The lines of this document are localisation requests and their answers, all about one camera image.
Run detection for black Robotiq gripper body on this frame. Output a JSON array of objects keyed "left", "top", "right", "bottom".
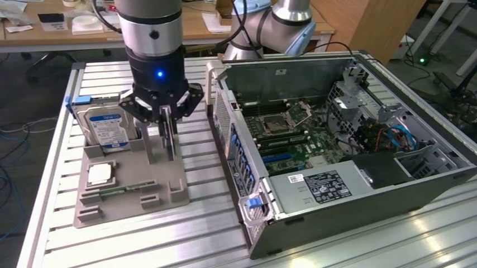
[{"left": 125, "top": 47, "right": 189, "bottom": 118}]

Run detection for hard disk with blue carrier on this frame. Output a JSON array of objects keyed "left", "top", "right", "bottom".
[{"left": 65, "top": 94, "right": 142, "bottom": 154}]

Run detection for plain white box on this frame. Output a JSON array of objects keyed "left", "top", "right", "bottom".
[{"left": 100, "top": 15, "right": 120, "bottom": 33}]

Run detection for grey plastic parts rack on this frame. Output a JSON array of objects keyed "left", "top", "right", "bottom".
[{"left": 73, "top": 119, "right": 191, "bottom": 229}]

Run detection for CPU socket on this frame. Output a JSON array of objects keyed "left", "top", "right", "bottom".
[{"left": 261, "top": 114, "right": 292, "bottom": 134}]

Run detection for white booklet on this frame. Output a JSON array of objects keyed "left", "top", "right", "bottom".
[{"left": 201, "top": 12, "right": 233, "bottom": 35}]

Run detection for silver CPU chip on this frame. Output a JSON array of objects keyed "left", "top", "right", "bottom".
[{"left": 86, "top": 164, "right": 117, "bottom": 187}]

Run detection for dark installed RAM stick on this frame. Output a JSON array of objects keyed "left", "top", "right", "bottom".
[{"left": 255, "top": 133, "right": 304, "bottom": 142}]

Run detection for white round tray on box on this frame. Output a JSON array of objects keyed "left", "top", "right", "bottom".
[{"left": 70, "top": 15, "right": 105, "bottom": 36}]

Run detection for RAM stick with white label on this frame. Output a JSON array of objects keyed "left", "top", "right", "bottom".
[{"left": 260, "top": 136, "right": 311, "bottom": 149}]

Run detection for metal socket cover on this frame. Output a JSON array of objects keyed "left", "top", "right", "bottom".
[{"left": 284, "top": 100, "right": 313, "bottom": 121}]

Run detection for green RAM stick bare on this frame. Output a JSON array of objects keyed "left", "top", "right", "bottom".
[{"left": 98, "top": 184, "right": 144, "bottom": 197}]

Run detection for cardboard box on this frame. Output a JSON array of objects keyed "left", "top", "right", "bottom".
[{"left": 215, "top": 0, "right": 235, "bottom": 19}]

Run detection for wooden desk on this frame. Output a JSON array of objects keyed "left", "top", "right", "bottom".
[{"left": 0, "top": 0, "right": 336, "bottom": 61}]

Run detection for blue expansion slot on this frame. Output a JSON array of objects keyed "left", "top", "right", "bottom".
[{"left": 261, "top": 153, "right": 292, "bottom": 165}]

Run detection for white box with black lid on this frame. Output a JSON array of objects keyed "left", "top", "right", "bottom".
[{"left": 36, "top": 13, "right": 69, "bottom": 32}]

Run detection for green motherboard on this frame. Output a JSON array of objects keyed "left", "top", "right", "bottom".
[{"left": 237, "top": 99, "right": 360, "bottom": 176}]

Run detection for perforated metal drive cage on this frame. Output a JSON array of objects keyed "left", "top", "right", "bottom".
[{"left": 323, "top": 80, "right": 372, "bottom": 146}]

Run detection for grey power supply unit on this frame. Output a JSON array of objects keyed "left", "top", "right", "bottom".
[{"left": 267, "top": 160, "right": 372, "bottom": 216}]

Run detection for clear plastic bag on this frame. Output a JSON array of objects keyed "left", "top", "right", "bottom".
[{"left": 0, "top": 0, "right": 29, "bottom": 25}]

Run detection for grey open PC case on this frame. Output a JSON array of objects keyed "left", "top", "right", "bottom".
[{"left": 205, "top": 50, "right": 477, "bottom": 260}]

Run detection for silver disk bay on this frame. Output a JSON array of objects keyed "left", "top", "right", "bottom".
[{"left": 371, "top": 103, "right": 471, "bottom": 180}]

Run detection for black floor equipment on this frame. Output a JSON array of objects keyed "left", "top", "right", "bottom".
[{"left": 431, "top": 69, "right": 477, "bottom": 126}]

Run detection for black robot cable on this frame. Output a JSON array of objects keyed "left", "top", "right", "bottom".
[{"left": 217, "top": 0, "right": 267, "bottom": 54}]

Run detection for black cable over case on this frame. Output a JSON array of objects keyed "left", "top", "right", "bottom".
[{"left": 304, "top": 41, "right": 376, "bottom": 61}]

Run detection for blue floor cable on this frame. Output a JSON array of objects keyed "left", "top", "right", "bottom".
[{"left": 0, "top": 131, "right": 30, "bottom": 242}]

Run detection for blue wire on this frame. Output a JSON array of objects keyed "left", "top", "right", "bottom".
[{"left": 387, "top": 125, "right": 418, "bottom": 152}]

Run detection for white table frame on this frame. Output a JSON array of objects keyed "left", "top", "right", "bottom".
[{"left": 407, "top": 0, "right": 477, "bottom": 76}]

